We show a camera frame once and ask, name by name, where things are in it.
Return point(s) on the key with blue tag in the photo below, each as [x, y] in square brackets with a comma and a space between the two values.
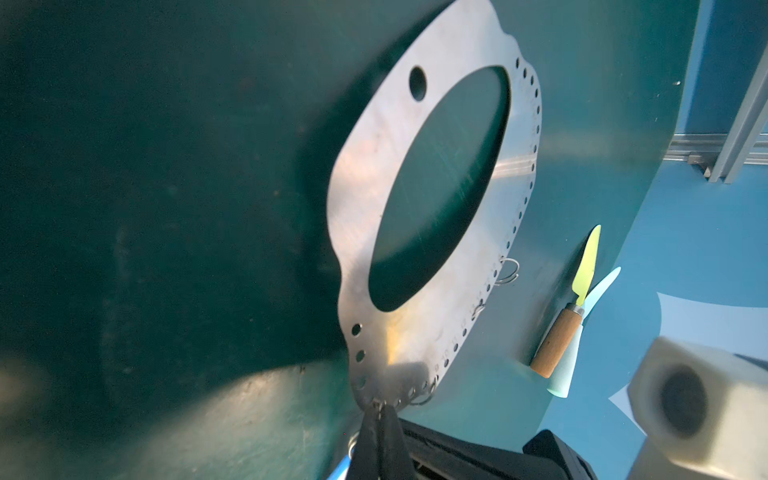
[341, 461]

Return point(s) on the metal key holder plate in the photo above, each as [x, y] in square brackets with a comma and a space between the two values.
[398, 356]

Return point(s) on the green trowel wooden handle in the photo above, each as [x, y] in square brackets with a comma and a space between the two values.
[562, 331]

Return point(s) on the aluminium frame back rail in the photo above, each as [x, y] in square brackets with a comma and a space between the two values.
[708, 147]

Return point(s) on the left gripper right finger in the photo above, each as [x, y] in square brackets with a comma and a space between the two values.
[395, 462]

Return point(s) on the light blue trowel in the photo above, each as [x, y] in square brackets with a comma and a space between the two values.
[561, 378]

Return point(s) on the aluminium frame right post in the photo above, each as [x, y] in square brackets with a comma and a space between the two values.
[746, 128]

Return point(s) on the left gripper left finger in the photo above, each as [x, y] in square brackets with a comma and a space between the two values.
[364, 463]

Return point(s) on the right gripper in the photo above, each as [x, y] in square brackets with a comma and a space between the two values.
[439, 456]

